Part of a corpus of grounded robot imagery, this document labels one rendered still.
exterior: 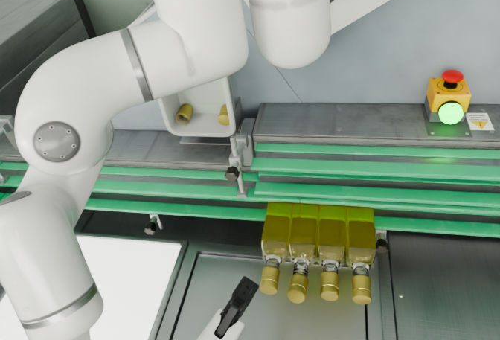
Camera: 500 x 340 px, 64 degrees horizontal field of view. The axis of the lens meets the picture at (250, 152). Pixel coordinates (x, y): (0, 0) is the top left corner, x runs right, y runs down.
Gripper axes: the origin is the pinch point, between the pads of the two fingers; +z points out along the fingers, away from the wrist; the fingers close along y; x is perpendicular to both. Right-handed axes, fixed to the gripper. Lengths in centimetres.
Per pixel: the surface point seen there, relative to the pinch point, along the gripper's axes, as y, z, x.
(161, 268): -28.9, 7.7, 20.6
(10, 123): -19, 12, 74
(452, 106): 24, 47, -16
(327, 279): -1.3, 12.9, -11.8
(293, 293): -3.1, 7.5, -7.7
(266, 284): -5.2, 7.1, -2.7
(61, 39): -35, 61, 110
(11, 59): -28, 36, 104
